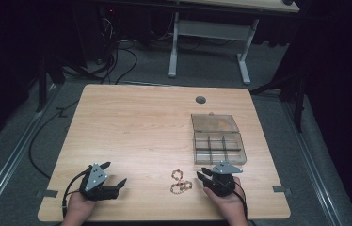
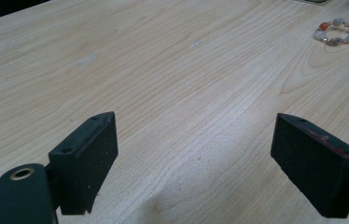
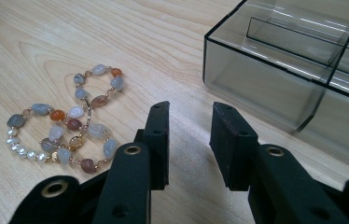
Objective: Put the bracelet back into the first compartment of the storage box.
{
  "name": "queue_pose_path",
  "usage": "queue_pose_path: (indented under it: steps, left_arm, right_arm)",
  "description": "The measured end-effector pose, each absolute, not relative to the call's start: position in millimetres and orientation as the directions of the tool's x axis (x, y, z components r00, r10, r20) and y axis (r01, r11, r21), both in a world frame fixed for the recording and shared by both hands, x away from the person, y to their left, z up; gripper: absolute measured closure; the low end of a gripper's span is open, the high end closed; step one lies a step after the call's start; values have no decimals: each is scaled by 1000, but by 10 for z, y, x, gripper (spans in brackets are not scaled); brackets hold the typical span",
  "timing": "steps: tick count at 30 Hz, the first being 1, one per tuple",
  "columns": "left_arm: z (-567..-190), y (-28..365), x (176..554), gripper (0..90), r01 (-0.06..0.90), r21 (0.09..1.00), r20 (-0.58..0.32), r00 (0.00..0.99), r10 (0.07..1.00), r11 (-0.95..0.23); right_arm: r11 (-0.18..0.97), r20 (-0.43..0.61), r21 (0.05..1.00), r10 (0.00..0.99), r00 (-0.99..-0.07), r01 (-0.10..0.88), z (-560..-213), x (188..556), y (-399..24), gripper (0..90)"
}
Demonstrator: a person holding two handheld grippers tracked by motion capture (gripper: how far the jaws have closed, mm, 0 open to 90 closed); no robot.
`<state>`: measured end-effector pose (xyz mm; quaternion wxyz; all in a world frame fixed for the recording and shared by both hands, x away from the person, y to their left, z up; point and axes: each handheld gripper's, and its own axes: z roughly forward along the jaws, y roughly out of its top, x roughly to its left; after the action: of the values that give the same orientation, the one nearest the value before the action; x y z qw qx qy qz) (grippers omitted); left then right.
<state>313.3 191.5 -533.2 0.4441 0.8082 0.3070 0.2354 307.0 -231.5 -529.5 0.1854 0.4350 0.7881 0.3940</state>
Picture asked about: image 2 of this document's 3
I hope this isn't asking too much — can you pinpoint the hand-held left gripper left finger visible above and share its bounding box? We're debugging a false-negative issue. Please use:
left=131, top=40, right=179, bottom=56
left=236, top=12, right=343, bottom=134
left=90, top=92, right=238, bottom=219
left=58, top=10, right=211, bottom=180
left=48, top=111, right=119, bottom=216

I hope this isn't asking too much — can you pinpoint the multicoloured stone bead bracelet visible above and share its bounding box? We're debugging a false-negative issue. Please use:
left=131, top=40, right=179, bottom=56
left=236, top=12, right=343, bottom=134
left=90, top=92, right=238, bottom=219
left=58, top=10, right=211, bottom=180
left=313, top=17, right=349, bottom=47

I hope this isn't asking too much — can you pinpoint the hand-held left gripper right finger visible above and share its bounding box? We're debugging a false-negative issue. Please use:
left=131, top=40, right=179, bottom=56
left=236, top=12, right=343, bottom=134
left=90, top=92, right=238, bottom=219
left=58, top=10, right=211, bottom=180
left=270, top=112, right=349, bottom=219

